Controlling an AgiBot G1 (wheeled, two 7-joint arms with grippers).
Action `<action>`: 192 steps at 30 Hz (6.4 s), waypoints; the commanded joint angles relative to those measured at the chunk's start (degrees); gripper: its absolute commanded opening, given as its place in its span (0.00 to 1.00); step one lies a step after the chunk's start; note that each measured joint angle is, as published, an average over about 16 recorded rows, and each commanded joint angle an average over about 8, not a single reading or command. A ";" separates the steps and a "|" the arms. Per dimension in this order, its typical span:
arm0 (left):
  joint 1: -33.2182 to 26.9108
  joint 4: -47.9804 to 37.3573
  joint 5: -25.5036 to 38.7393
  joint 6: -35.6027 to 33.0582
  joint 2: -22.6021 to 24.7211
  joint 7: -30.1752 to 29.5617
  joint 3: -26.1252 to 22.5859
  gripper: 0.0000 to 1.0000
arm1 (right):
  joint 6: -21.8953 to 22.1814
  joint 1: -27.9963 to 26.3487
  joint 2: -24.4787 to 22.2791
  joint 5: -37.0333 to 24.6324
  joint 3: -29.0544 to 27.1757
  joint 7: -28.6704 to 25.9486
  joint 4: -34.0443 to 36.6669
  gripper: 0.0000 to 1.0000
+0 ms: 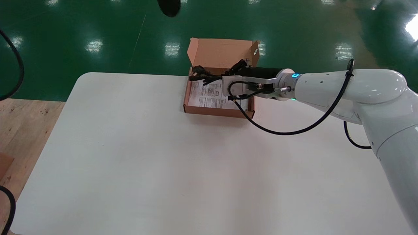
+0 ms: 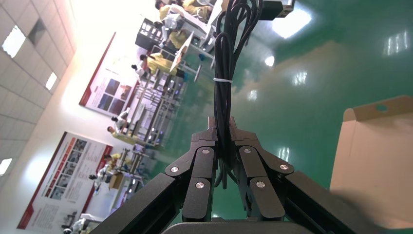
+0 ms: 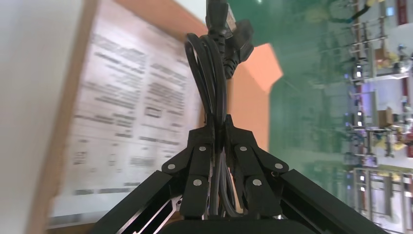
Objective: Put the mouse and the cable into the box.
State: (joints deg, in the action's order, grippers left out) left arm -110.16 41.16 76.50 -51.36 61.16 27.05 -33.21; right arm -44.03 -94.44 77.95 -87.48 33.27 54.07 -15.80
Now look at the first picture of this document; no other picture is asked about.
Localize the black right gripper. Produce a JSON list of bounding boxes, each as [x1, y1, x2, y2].
[[225, 59, 284, 79]]

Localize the brown cardboard storage box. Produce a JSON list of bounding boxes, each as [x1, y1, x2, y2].
[[183, 38, 261, 119]]

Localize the black power cord with plug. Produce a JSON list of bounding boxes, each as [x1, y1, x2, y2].
[[189, 65, 233, 86]]

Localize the white printed manual sheet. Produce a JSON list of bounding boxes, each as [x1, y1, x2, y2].
[[188, 80, 249, 110]]

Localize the brown cardboard piece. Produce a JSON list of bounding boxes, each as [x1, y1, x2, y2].
[[0, 152, 15, 181]]

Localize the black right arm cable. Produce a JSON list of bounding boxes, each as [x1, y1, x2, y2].
[[228, 58, 373, 150]]

